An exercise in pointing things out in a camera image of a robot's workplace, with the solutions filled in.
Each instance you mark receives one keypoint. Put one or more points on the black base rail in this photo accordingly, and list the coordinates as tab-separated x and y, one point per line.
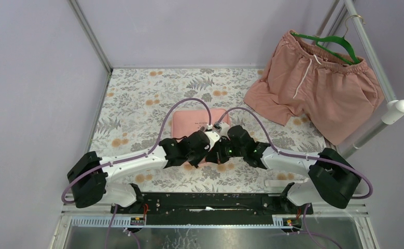
160	208

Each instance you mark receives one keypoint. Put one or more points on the pink medicine kit case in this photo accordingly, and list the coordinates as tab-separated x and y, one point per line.
185	122

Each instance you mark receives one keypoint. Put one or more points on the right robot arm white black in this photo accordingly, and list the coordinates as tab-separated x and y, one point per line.
330	177

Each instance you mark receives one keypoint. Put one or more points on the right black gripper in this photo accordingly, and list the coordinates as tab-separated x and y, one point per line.
216	155

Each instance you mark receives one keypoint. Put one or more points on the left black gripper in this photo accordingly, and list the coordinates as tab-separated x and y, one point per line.
195	159

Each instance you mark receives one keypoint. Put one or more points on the pink shorts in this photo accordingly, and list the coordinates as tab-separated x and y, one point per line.
301	78

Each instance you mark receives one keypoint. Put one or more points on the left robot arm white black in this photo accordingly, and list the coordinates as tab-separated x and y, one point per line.
94	178

